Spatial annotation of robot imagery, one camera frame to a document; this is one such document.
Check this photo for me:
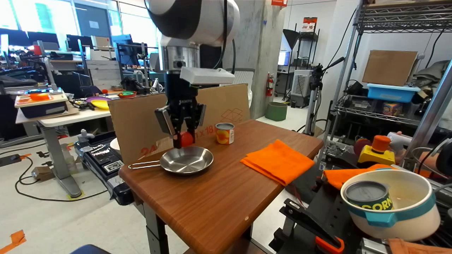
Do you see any red fire extinguisher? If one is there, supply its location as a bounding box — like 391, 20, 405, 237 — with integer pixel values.
264, 72, 275, 99

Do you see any blue chair seat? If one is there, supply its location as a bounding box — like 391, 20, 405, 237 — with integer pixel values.
69, 243, 113, 254

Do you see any brown cardboard sheet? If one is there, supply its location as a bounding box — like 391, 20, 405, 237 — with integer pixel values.
107, 83, 251, 166

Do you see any white standing desk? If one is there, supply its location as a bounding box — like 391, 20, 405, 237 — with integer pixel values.
14, 106, 113, 199

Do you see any white black box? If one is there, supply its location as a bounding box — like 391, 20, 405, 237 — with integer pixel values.
12, 90, 69, 120

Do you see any yellow disc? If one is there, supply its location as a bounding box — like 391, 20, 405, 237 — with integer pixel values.
89, 97, 111, 113

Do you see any black controller box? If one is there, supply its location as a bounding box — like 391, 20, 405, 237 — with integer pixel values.
75, 133, 135, 207

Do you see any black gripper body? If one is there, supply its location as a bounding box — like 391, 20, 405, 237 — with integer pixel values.
164, 72, 206, 134

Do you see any silver metal pan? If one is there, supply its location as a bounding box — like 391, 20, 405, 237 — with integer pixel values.
127, 144, 216, 176

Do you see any yellow box orange button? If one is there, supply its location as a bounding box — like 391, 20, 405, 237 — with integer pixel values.
356, 134, 397, 166

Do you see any brown cardboard panel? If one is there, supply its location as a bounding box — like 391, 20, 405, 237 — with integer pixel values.
360, 49, 419, 87

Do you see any orange cloth under bowl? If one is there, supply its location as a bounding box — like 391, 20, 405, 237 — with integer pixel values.
323, 162, 392, 190

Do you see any green round stool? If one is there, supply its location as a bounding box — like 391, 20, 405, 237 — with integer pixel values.
264, 100, 288, 123

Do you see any orange labelled tin can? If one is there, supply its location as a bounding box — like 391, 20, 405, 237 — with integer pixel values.
214, 121, 236, 147

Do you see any camera on tripod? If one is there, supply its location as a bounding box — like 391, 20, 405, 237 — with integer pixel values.
303, 56, 346, 134

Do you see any blue plastic bin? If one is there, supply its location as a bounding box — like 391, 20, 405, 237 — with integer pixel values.
364, 82, 421, 104

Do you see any orange folded cloth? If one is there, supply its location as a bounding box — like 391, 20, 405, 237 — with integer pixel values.
238, 138, 315, 188

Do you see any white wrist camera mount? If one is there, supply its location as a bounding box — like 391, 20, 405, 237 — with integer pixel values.
178, 65, 236, 87

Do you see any black floor cable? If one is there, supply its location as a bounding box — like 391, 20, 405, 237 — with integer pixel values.
12, 154, 110, 203

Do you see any white bowl teal band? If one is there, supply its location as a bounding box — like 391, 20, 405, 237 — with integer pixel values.
339, 168, 442, 243

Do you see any corn tin can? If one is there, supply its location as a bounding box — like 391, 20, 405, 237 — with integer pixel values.
343, 181, 394, 212

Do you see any wooden table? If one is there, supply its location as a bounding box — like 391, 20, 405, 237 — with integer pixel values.
117, 118, 325, 254

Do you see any aluminium frame post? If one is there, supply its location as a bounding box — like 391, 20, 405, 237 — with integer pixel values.
402, 59, 452, 159

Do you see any black clamp orange handle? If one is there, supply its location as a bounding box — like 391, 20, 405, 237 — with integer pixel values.
267, 196, 350, 254

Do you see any metal wire shelf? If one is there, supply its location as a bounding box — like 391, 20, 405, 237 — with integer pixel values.
323, 0, 452, 164

